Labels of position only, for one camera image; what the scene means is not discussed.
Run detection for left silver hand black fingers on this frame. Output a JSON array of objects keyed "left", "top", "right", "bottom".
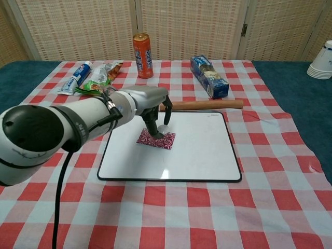
[{"left": 131, "top": 86, "right": 173, "bottom": 140}]

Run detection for orange drink can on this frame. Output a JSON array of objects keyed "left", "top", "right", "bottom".
[{"left": 132, "top": 33, "right": 155, "bottom": 79}]

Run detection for green snack bag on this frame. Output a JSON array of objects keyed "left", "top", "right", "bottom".
[{"left": 75, "top": 62, "right": 125, "bottom": 98}]

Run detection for wooden rolling pin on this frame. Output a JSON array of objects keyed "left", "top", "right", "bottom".
[{"left": 158, "top": 99, "right": 244, "bottom": 113}]

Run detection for blue cookie package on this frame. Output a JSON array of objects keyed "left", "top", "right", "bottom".
[{"left": 190, "top": 54, "right": 231, "bottom": 100}]

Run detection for blue white toothpaste tube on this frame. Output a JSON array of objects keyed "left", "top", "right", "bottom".
[{"left": 57, "top": 61, "right": 93, "bottom": 96}]

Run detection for woven bamboo folding screen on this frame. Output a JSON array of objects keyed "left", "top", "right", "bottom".
[{"left": 0, "top": 0, "right": 332, "bottom": 63}]

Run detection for red white checkered tablecloth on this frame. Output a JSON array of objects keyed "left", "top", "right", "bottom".
[{"left": 0, "top": 60, "right": 332, "bottom": 249}]

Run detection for white paper cup stack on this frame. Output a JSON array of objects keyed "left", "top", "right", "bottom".
[{"left": 306, "top": 40, "right": 332, "bottom": 80}]

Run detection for white rectangular board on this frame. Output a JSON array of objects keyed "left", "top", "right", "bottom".
[{"left": 96, "top": 111, "right": 243, "bottom": 182}]

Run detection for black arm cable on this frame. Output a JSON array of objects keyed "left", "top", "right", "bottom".
[{"left": 51, "top": 149, "right": 75, "bottom": 249}]

